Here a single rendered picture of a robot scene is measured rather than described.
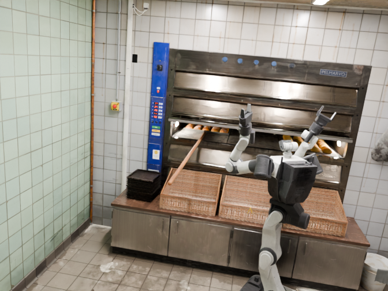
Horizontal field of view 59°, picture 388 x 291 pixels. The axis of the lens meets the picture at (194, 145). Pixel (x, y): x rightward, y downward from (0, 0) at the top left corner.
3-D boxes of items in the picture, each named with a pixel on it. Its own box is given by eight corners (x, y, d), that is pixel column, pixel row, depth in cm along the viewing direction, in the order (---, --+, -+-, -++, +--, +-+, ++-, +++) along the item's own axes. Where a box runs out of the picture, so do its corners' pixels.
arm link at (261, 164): (256, 177, 244) (270, 175, 233) (246, 174, 240) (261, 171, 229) (257, 161, 248) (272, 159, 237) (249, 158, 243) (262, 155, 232)
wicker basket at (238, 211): (222, 198, 371) (225, 174, 364) (275, 206, 362) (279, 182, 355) (217, 217, 325) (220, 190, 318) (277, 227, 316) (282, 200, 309)
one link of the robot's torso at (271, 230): (280, 260, 270) (294, 207, 257) (272, 270, 256) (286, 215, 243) (262, 252, 278) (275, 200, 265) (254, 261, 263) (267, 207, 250)
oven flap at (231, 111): (172, 113, 360) (174, 95, 361) (349, 134, 334) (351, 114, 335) (171, 112, 356) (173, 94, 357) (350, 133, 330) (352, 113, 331)
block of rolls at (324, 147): (282, 137, 421) (282, 132, 419) (321, 141, 414) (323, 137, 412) (286, 148, 363) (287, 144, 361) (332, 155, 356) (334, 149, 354)
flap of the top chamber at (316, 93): (173, 89, 353) (176, 70, 355) (354, 108, 327) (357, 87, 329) (172, 87, 348) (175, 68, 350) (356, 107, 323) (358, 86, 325)
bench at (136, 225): (128, 230, 402) (130, 183, 388) (342, 266, 367) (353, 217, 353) (108, 256, 348) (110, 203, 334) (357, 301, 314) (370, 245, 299)
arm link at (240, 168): (239, 172, 266) (260, 170, 248) (227, 177, 258) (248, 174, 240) (235, 158, 266) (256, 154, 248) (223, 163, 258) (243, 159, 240)
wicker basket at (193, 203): (169, 190, 379) (171, 167, 372) (219, 197, 372) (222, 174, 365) (158, 208, 332) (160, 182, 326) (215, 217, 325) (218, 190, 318)
